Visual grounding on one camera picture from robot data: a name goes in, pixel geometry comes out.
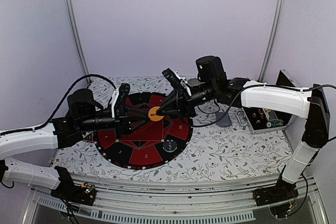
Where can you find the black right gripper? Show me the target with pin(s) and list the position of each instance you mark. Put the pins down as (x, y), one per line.
(184, 105)

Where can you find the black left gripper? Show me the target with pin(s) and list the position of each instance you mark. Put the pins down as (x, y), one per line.
(123, 119)

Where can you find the orange big blind button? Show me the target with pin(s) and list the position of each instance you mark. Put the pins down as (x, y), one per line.
(152, 114)

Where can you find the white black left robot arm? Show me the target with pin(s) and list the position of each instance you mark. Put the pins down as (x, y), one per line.
(84, 115)

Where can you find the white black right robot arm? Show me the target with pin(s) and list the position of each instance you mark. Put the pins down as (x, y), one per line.
(307, 103)

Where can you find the striped grey ceramic mug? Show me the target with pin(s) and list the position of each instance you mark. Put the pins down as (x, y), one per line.
(193, 82)

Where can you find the round red black poker mat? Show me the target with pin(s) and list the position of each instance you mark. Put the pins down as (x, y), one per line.
(144, 147)

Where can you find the blue playing card deck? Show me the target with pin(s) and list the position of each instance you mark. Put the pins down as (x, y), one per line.
(223, 120)

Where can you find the floral white table cloth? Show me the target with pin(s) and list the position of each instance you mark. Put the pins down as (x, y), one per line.
(213, 153)

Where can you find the aluminium poker chip case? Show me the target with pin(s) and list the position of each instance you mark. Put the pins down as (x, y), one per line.
(261, 120)

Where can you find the aluminium front rail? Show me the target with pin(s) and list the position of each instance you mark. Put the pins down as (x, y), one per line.
(225, 201)

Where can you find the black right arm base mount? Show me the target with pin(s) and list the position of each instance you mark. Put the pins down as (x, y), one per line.
(281, 191)

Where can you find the left aluminium frame post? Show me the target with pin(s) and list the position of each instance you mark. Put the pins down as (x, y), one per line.
(76, 37)

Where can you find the aluminium frame post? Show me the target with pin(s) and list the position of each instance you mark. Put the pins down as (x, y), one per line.
(76, 37)
(271, 40)

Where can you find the right aluminium frame post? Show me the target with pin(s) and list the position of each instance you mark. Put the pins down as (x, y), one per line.
(271, 40)

